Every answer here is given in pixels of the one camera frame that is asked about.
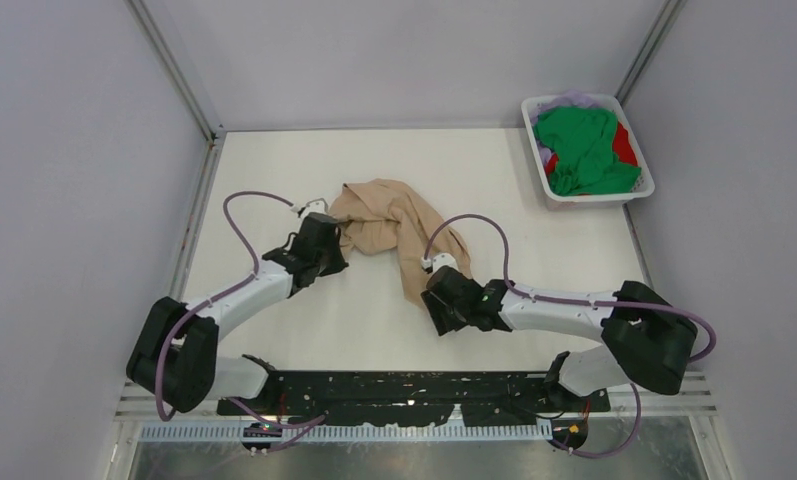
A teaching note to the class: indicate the lavender t shirt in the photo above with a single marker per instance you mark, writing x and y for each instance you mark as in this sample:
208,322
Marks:
570,100

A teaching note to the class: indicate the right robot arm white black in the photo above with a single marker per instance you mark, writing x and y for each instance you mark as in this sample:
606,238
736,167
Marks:
640,339

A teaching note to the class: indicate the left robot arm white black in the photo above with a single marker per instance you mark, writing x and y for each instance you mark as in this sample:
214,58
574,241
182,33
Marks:
176,354

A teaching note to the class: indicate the green t shirt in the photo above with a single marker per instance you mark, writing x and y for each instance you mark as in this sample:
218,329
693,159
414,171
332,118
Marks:
582,140

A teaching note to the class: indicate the white plastic basket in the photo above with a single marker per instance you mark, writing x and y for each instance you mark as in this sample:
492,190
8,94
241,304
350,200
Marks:
642,188

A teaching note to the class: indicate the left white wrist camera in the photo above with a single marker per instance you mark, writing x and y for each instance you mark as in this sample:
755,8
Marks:
319,205

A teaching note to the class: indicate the beige t shirt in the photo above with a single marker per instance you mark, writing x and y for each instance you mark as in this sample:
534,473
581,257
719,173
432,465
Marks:
383,215

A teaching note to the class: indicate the white slotted cable duct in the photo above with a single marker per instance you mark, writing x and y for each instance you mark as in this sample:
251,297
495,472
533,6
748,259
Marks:
451,431

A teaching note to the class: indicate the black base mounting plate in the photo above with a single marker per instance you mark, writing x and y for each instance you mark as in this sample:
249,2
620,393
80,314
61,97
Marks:
413,399

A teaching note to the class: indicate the red t shirt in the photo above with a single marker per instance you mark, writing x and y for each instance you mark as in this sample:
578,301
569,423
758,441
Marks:
621,146

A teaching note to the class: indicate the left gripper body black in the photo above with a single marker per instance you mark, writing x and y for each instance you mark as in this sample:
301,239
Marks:
331,260

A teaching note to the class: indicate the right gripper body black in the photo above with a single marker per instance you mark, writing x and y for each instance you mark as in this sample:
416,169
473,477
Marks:
446,317

